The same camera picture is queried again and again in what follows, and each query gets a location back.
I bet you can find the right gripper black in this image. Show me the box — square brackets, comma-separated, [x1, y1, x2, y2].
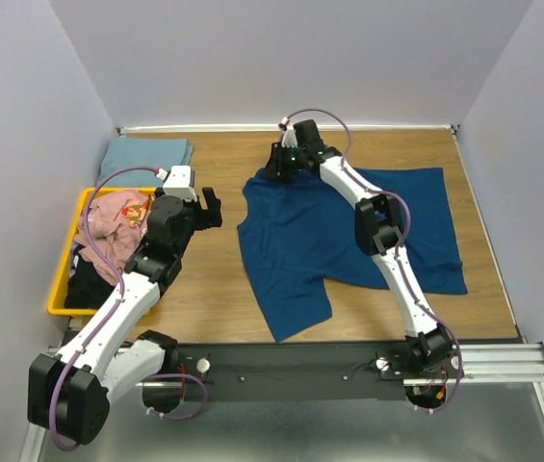
[260, 143, 306, 180]

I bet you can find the dark blue t-shirt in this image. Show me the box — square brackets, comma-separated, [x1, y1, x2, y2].
[237, 167, 468, 342]

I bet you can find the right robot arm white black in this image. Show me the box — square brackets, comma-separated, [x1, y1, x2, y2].
[265, 116, 463, 379]

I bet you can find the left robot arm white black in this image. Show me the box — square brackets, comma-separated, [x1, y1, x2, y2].
[27, 188, 222, 451]

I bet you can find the folded light blue t-shirt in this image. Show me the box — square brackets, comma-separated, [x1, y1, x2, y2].
[96, 137, 194, 188]

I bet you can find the pink t-shirt in bin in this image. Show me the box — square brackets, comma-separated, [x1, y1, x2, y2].
[88, 189, 154, 271]

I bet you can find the black garment in bin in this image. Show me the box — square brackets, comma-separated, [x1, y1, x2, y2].
[64, 259, 115, 309]

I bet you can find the yellow plastic bin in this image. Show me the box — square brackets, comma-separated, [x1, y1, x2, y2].
[47, 187, 154, 317]

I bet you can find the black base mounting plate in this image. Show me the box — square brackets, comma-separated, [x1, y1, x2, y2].
[141, 339, 465, 419]

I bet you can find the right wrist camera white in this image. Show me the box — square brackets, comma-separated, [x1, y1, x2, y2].
[278, 116, 298, 148]

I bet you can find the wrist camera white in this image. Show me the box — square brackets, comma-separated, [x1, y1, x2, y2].
[156, 166, 197, 202]
[278, 116, 298, 148]

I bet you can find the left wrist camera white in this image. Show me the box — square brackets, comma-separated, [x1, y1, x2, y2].
[156, 166, 197, 202]

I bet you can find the aluminium extrusion rail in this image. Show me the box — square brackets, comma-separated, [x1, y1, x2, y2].
[120, 339, 544, 383]

